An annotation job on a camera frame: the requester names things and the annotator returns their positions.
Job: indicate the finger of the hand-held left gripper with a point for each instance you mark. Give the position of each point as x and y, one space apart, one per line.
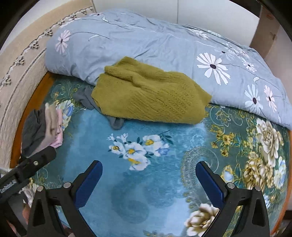
38 159

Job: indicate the pink folded garment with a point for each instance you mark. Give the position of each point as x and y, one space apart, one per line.
58 136

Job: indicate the blue-grey floral duvet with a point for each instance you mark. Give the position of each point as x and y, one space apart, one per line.
148 41

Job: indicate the olive green knit sweater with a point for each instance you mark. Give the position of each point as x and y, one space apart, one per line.
155 95

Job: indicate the brown wooden board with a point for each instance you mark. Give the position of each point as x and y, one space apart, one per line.
264 29

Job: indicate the teal floral blanket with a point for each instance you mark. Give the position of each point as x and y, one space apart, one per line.
146 193

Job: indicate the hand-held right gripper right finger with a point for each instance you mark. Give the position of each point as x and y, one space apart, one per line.
208 184

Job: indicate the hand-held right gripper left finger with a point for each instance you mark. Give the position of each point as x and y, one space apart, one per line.
89 184

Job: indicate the beige quilted headboard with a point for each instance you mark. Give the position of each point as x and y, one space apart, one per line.
20 75

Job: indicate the dark grey folded garment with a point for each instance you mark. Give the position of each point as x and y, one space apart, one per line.
34 132

